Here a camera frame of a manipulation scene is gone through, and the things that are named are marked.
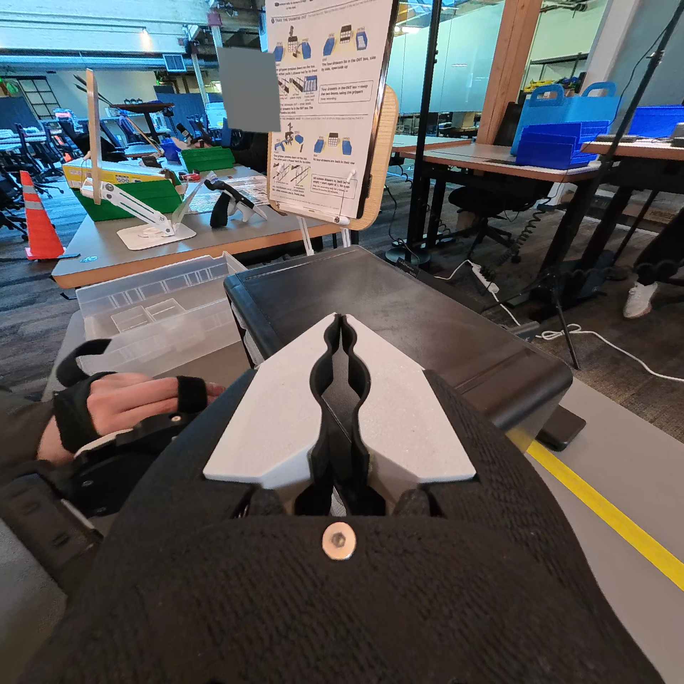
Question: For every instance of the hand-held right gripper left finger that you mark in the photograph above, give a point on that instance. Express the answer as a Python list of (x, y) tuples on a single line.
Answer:
[(267, 422)]

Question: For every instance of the black vertical pole stand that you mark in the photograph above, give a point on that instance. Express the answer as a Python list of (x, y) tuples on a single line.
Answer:
[(426, 133)]

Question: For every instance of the yellow flat box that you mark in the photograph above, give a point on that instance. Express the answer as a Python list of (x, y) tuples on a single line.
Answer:
[(107, 173)]

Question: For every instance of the person's left forearm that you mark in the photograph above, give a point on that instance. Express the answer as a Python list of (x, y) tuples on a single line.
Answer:
[(26, 507)]

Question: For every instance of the large clear plastic bin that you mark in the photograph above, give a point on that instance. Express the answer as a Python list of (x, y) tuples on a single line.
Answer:
[(160, 342)]

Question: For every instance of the black pistol grip device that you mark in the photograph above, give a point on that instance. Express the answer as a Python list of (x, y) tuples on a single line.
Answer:
[(224, 206)]

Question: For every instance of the person's left hand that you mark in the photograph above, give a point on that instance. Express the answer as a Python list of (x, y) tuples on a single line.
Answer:
[(128, 401)]

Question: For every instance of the white power strip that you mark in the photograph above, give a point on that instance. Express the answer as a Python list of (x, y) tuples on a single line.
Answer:
[(485, 277)]

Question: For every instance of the large green plastic bin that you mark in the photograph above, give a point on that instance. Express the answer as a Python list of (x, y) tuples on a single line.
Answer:
[(144, 197)]

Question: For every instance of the thin wooden panel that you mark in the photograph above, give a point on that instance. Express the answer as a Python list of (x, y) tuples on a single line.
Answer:
[(93, 133)]

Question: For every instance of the black drawer cabinet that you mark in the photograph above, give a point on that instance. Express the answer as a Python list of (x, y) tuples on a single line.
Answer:
[(427, 320)]

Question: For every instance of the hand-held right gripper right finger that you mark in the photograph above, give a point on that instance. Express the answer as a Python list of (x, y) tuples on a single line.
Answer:
[(411, 422)]

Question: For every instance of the white folding stand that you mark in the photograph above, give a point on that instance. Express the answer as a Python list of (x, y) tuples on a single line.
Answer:
[(155, 232)]

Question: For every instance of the clear plastic drawer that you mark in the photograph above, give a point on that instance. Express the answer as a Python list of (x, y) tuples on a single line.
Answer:
[(165, 309), (131, 319)]

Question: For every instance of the yellow tape line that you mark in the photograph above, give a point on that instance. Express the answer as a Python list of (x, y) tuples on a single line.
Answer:
[(614, 518)]

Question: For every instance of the printed instruction sheet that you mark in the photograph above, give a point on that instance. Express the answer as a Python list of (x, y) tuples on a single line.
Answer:
[(320, 107)]

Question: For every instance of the black slanted tripod stand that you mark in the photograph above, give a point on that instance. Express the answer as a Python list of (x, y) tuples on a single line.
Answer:
[(620, 133)]

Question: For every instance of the wooden pillar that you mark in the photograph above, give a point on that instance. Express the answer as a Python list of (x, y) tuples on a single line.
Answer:
[(510, 69)]

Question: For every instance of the wooden backing board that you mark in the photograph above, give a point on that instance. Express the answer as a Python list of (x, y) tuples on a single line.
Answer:
[(382, 176)]

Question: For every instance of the small green plastic bin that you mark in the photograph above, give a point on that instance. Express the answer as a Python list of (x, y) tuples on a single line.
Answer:
[(208, 159)]

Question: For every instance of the flat blue plastic bin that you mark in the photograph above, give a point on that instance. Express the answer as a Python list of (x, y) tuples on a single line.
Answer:
[(654, 122)]

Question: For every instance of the grey wood-edged desk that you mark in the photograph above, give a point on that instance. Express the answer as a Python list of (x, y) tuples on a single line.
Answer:
[(107, 256)]

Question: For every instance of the long wood-edged desk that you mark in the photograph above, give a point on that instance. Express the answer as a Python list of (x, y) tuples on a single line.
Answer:
[(481, 155)]

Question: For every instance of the orange traffic cone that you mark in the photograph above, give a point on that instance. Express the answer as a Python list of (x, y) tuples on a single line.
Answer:
[(40, 224)]

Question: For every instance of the black flat base plate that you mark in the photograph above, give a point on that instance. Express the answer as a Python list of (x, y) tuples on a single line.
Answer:
[(561, 430)]

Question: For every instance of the black office chair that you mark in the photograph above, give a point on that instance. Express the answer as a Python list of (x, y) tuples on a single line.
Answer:
[(491, 200)]

